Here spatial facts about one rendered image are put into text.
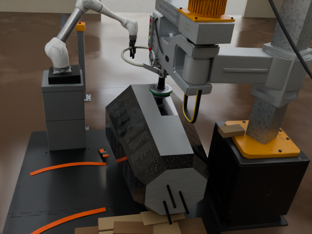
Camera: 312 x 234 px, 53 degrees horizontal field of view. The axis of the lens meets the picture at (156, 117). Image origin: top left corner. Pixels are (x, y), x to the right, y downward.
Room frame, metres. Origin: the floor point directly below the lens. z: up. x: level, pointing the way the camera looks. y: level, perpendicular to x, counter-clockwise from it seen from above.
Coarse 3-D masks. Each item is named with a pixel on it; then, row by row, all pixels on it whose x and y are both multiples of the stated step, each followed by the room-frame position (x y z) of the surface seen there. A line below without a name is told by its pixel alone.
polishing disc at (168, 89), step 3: (153, 84) 2.74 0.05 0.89; (156, 84) 2.75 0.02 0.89; (165, 84) 2.77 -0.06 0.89; (150, 87) 2.68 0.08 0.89; (153, 87) 2.68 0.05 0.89; (165, 87) 2.71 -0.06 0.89; (168, 87) 2.71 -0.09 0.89; (171, 87) 2.72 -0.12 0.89; (153, 90) 2.62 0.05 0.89; (156, 90) 2.63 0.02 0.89; (159, 90) 2.64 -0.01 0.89; (162, 90) 2.64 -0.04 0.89; (165, 90) 2.65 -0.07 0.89; (168, 90) 2.65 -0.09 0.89; (171, 90) 2.67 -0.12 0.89; (159, 93) 2.59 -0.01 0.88; (162, 93) 2.59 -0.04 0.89; (165, 93) 2.60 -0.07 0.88
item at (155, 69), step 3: (144, 63) 3.04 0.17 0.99; (144, 66) 3.02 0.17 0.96; (147, 66) 2.93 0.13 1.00; (156, 66) 3.00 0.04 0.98; (147, 69) 2.92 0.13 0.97; (150, 69) 2.83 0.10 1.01; (153, 69) 2.75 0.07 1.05; (156, 69) 2.67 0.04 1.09; (159, 69) 2.62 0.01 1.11; (156, 72) 2.66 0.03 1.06; (159, 72) 2.60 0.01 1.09; (165, 72) 2.46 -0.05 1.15; (165, 75) 2.45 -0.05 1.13; (168, 75) 2.49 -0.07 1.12
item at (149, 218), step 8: (144, 216) 1.67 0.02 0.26; (152, 216) 1.68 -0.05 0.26; (160, 216) 1.68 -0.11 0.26; (176, 216) 1.70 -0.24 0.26; (184, 216) 1.71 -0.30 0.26; (120, 224) 1.57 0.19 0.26; (128, 224) 1.58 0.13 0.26; (136, 224) 1.59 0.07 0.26; (144, 224) 1.59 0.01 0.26; (152, 224) 1.60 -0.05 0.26; (120, 232) 1.50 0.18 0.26; (128, 232) 1.51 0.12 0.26; (136, 232) 1.52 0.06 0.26; (144, 232) 1.52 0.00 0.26; (152, 232) 1.53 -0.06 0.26
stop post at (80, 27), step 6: (78, 24) 3.88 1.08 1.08; (84, 24) 3.93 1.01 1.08; (78, 30) 3.86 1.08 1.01; (84, 30) 3.88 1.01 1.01; (78, 36) 3.88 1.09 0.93; (78, 42) 3.88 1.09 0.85; (78, 48) 3.88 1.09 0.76; (78, 54) 3.88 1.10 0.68; (78, 60) 3.88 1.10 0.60; (84, 60) 3.93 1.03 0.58; (84, 66) 3.90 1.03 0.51; (84, 72) 3.89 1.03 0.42; (84, 78) 3.89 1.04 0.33; (84, 84) 3.89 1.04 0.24; (84, 90) 3.89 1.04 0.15; (84, 96) 3.89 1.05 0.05; (90, 96) 3.98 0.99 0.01
